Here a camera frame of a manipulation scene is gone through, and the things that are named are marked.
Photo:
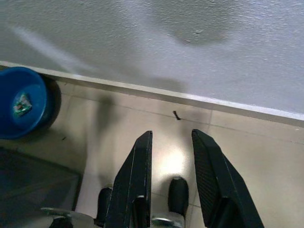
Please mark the white baseboard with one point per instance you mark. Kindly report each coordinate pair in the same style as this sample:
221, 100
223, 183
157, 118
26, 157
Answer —
166, 95

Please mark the black robot right foot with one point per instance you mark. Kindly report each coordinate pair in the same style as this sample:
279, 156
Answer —
178, 194

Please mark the dark floor mat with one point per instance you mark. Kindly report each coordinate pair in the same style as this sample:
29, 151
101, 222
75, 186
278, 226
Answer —
35, 185

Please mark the green white packet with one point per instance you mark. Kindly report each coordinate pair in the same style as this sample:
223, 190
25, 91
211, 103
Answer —
22, 104

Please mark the blue plastic basin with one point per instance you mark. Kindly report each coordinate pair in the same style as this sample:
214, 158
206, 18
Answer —
35, 95

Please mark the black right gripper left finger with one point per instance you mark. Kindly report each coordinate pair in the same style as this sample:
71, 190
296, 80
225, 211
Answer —
133, 185

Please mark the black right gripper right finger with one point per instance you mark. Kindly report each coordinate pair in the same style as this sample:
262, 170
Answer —
218, 190

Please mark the small black floor debris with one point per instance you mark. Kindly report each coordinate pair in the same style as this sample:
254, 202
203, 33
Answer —
176, 115

